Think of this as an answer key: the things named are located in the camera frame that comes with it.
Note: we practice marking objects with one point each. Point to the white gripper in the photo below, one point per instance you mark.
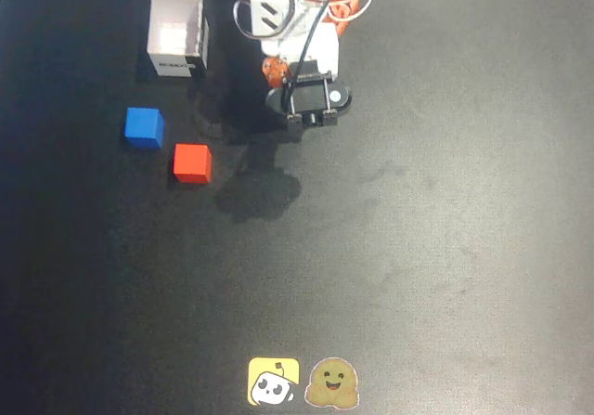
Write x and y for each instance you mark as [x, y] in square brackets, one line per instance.
[277, 72]

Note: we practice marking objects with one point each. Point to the red cube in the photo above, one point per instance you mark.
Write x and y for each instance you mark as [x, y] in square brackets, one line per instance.
[191, 162]

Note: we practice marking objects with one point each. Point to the white cardboard box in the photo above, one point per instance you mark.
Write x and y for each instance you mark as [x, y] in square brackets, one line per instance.
[176, 64]

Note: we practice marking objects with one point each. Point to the blue cube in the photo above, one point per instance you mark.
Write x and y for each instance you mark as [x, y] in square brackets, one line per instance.
[143, 127]

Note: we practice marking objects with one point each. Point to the black table mat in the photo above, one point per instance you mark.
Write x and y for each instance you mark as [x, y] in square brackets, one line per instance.
[417, 248]

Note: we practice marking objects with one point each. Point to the yellow robot sticker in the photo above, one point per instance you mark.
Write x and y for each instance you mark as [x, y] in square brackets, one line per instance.
[273, 382]

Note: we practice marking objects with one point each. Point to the hugging face emoji sticker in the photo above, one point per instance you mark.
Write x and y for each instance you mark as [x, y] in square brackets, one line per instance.
[331, 385]

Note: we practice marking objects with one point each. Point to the black gripper camera with mount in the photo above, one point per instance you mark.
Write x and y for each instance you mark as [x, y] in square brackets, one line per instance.
[311, 97]

